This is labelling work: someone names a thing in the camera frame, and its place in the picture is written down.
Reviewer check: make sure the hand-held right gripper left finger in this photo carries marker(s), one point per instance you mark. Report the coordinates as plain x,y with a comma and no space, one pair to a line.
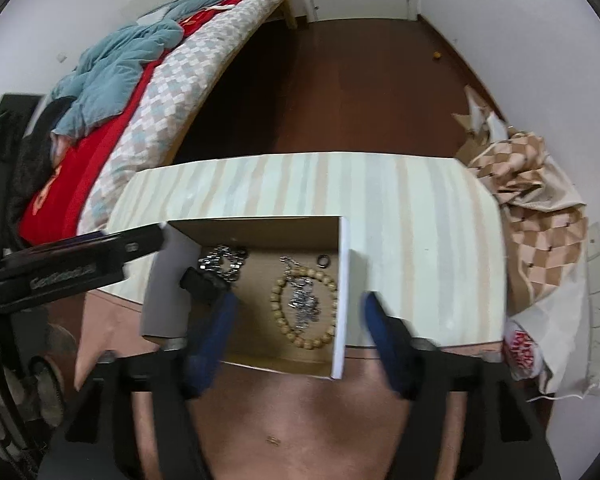
212,332

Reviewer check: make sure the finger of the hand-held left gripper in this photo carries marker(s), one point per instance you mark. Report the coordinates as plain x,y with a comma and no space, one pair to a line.
12,127
135,242

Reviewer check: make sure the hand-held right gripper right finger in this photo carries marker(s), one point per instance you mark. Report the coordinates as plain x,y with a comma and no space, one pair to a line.
385,340

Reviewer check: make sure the cardboard box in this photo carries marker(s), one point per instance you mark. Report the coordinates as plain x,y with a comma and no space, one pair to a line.
250,352

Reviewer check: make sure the black fuzzy cloth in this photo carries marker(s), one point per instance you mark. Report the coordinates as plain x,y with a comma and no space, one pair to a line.
30,175

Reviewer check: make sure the bed with red blanket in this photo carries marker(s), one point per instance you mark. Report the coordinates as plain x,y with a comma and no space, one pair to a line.
95,160

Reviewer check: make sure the small stud earrings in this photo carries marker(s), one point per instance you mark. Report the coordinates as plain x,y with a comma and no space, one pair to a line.
272,440

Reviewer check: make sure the blue quilt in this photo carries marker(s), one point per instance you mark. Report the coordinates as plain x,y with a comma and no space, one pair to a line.
120,60

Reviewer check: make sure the striped table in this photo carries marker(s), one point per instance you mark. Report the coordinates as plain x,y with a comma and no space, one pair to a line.
405,210

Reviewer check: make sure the checkered bed sheet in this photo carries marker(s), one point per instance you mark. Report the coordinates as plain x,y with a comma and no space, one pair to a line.
180,90

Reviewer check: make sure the white bag with red print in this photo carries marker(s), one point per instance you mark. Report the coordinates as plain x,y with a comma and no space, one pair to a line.
545,340

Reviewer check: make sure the beige checkered cloth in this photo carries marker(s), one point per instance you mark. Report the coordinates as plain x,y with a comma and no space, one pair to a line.
535,220

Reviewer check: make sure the torn cardboard scrap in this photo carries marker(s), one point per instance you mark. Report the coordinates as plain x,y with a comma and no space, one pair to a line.
480,120

